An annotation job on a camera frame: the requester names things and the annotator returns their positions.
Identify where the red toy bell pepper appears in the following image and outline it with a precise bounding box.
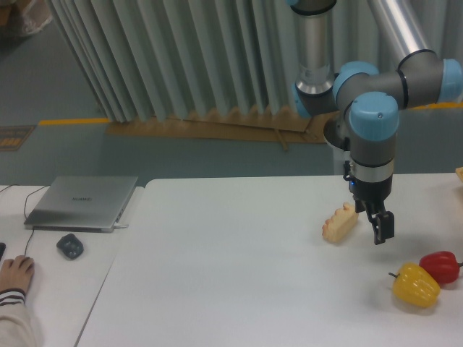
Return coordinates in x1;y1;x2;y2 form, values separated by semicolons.
419;251;462;285

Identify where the yellow toy bell pepper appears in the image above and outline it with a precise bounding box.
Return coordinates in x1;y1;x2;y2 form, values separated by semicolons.
389;262;441;309

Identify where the black thin cable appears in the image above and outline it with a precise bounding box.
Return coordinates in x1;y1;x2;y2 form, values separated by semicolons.
0;184;49;258

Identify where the beige toy bread slice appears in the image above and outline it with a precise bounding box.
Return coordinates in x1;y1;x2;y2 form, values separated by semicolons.
322;202;359;244

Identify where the black small controller device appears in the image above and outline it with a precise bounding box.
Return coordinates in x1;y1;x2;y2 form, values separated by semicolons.
56;234;84;260

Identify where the wooden basket edge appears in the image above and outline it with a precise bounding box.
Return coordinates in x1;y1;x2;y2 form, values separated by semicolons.
455;167;463;182

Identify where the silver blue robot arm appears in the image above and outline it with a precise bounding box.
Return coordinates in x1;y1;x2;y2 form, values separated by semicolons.
289;1;462;244

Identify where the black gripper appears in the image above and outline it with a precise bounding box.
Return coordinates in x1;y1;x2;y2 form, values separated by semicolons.
349;176;395;245

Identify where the person's hand on mouse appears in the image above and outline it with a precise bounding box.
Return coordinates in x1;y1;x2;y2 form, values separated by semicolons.
0;255;35;294

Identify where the white usb cable plug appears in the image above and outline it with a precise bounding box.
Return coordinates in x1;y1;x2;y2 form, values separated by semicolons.
113;223;129;230

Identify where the grey-green pleated curtain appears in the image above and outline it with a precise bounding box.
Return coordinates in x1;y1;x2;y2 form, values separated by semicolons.
46;0;463;122

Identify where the brown cardboard sheet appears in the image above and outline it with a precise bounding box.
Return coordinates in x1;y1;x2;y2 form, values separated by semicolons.
106;108;336;151

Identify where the silver closed laptop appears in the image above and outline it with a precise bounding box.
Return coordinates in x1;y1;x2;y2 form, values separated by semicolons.
24;176;137;232

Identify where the striped cuff beige sleeve forearm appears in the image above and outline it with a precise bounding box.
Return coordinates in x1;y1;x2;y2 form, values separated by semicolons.
1;288;38;347

